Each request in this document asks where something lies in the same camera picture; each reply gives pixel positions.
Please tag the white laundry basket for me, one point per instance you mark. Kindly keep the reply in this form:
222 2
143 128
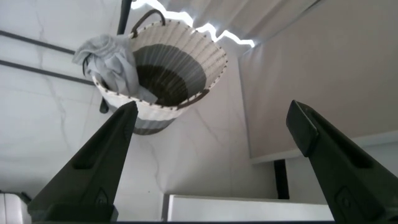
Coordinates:
186 46

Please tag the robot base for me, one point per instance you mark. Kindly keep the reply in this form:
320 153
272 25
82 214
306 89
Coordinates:
11 208

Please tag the white curtain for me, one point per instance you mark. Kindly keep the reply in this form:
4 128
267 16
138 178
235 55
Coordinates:
248 18

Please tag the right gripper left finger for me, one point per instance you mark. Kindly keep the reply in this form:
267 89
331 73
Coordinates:
93 186

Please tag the black clothes rack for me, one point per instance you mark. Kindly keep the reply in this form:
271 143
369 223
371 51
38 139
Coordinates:
124 15

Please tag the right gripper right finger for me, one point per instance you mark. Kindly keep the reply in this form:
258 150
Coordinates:
335 174

